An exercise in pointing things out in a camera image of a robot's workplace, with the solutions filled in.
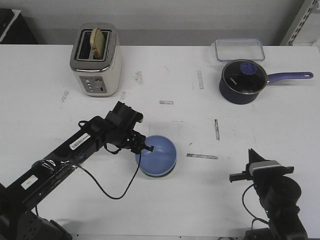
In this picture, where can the dark blue saucepan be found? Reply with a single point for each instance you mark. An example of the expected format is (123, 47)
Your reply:
(242, 99)

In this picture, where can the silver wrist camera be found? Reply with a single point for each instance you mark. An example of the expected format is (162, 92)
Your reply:
(267, 164)

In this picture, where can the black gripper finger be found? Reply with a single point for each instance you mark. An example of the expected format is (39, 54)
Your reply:
(256, 158)
(136, 150)
(251, 157)
(146, 147)

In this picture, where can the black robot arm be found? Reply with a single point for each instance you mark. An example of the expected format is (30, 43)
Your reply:
(17, 220)
(278, 196)

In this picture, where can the cream and chrome toaster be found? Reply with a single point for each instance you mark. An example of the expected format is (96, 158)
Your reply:
(97, 77)

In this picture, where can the clear plastic food container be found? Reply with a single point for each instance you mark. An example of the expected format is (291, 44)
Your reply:
(229, 49)

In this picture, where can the slice of toast bread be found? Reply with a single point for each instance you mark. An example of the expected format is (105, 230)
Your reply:
(97, 43)

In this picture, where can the blue bowl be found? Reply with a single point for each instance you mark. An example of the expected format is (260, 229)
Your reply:
(159, 162)

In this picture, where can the green bowl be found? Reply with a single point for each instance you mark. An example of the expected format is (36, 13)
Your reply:
(162, 175)

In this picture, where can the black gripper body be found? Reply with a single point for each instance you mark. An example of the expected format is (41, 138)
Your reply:
(270, 179)
(121, 122)

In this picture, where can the grey metal shelf upright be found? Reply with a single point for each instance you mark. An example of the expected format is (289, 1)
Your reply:
(305, 27)

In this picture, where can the glass pot lid blue knob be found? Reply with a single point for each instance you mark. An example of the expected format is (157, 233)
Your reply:
(244, 76)

